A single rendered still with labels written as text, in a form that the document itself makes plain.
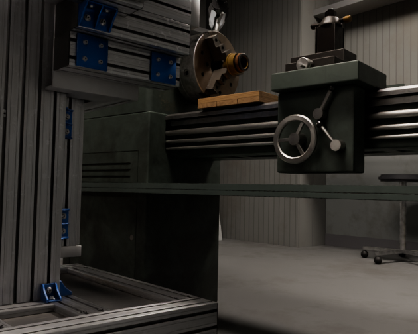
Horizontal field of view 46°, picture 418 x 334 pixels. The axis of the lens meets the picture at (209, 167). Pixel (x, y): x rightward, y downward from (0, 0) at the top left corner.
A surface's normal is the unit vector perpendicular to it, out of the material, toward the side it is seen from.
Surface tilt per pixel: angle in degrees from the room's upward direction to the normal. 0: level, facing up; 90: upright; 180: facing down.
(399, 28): 90
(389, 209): 90
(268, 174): 90
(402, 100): 90
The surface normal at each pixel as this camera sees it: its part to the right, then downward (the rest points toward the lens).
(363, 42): -0.75, -0.05
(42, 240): 0.66, -0.02
